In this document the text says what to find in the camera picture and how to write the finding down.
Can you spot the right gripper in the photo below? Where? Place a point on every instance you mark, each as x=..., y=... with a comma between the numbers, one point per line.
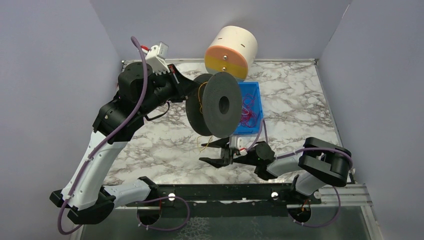
x=226, y=154

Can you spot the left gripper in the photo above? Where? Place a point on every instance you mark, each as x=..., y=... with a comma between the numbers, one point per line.
x=185, y=84

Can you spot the black cable spool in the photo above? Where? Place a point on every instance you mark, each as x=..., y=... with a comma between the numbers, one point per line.
x=215, y=108

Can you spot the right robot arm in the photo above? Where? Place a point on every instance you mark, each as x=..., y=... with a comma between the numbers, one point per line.
x=324, y=163

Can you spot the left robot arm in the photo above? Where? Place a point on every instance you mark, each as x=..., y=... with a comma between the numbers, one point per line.
x=140, y=91

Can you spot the cream cylindrical drawer container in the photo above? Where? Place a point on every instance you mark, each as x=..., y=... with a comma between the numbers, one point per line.
x=233, y=51

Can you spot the blue plastic bin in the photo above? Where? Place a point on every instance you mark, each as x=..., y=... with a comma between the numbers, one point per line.
x=252, y=110

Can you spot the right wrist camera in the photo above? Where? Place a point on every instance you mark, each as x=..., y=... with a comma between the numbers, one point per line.
x=236, y=143

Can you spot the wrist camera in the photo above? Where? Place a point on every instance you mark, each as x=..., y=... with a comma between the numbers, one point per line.
x=236, y=143
x=155, y=56

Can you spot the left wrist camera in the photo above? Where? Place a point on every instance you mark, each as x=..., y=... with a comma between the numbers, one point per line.
x=155, y=56

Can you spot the aluminium frame rail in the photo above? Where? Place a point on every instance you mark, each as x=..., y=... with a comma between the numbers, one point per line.
x=352, y=195

